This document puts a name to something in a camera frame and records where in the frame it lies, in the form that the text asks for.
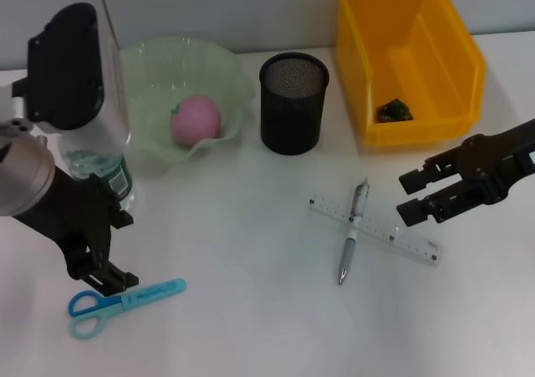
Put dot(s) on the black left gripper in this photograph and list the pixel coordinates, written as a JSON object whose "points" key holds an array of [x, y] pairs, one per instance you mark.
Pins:
{"points": [[79, 222]]}

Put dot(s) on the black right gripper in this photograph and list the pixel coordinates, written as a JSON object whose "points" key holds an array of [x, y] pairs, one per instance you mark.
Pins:
{"points": [[501, 155]]}

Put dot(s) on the transparent plastic ruler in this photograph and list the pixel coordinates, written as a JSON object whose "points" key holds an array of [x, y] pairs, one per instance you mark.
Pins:
{"points": [[409, 239]]}

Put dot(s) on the blue teal scissors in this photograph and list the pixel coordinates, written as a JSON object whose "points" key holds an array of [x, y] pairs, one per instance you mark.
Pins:
{"points": [[146, 293]]}

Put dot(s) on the clear green-label water bottle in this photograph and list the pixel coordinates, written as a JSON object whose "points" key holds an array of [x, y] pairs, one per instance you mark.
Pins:
{"points": [[121, 182]]}

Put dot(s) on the green plastic wrapper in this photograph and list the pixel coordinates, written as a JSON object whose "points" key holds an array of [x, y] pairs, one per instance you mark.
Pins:
{"points": [[393, 111]]}

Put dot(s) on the pink toy peach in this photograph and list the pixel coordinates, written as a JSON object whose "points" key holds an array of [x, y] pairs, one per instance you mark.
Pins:
{"points": [[196, 120]]}

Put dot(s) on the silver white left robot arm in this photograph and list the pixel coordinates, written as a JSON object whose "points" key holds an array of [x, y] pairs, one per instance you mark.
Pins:
{"points": [[21, 176]]}

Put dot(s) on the grey white ballpoint pen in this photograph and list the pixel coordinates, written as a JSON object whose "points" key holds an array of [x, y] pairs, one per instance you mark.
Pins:
{"points": [[348, 251]]}

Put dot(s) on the black mesh pen holder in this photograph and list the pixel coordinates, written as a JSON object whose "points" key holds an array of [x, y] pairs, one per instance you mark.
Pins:
{"points": [[292, 113]]}

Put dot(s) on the translucent green fruit plate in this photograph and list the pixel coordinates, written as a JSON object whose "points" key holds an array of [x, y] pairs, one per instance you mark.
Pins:
{"points": [[196, 67]]}

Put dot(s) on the yellow plastic bin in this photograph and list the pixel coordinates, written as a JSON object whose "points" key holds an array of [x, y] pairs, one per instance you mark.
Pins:
{"points": [[418, 38]]}

